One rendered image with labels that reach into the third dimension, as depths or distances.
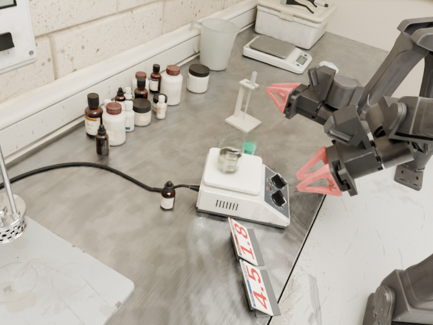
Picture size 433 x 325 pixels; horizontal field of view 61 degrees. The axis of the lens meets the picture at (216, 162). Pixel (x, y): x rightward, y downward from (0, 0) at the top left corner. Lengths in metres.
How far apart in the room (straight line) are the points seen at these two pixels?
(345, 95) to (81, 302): 0.68
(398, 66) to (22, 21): 0.76
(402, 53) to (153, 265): 0.68
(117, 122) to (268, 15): 1.07
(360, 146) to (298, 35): 1.14
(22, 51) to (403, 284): 0.56
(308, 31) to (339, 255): 1.15
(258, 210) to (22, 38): 0.54
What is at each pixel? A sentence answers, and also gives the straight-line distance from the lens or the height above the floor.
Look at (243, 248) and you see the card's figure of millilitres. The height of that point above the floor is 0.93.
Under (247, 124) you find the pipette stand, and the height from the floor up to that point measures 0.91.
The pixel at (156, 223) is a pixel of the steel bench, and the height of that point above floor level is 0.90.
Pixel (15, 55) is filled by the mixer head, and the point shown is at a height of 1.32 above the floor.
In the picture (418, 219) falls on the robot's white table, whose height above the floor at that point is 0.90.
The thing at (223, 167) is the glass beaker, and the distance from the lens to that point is 0.75.
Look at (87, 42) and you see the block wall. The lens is 1.03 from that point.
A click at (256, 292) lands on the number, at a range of 0.67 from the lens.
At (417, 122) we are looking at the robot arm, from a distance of 0.62.
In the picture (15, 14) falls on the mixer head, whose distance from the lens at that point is 0.38.
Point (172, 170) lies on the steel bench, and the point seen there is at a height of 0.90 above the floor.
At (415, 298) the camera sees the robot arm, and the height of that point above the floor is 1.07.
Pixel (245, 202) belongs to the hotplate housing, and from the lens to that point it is 0.76.
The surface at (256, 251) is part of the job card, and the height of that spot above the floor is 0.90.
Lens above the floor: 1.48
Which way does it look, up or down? 38 degrees down
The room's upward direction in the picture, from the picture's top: 12 degrees clockwise
